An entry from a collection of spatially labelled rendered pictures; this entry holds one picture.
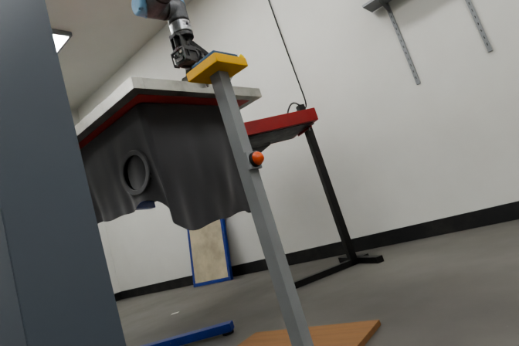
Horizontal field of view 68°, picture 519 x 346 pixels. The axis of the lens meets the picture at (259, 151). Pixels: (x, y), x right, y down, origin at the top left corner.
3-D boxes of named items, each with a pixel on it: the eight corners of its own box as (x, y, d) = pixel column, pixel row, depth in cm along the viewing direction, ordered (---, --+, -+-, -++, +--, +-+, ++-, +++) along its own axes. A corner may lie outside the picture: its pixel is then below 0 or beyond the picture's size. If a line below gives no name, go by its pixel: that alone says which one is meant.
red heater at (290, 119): (293, 140, 306) (289, 126, 308) (319, 121, 264) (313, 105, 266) (221, 157, 284) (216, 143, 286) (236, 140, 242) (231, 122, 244)
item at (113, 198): (186, 209, 123) (157, 105, 128) (164, 215, 116) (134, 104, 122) (116, 238, 151) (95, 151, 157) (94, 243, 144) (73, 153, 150)
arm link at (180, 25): (181, 32, 142) (195, 20, 137) (184, 43, 141) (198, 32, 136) (164, 28, 136) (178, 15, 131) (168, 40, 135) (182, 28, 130)
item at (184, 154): (269, 208, 148) (236, 105, 155) (174, 235, 113) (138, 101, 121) (262, 210, 150) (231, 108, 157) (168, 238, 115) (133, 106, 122)
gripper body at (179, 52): (174, 70, 132) (165, 39, 134) (193, 72, 139) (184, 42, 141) (187, 59, 128) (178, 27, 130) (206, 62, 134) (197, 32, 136)
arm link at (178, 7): (155, 1, 138) (175, 5, 144) (163, 28, 136) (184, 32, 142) (165, -12, 133) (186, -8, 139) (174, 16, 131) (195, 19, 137)
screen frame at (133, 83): (262, 96, 155) (259, 88, 156) (133, 87, 110) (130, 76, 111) (154, 160, 204) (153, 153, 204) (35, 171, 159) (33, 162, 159)
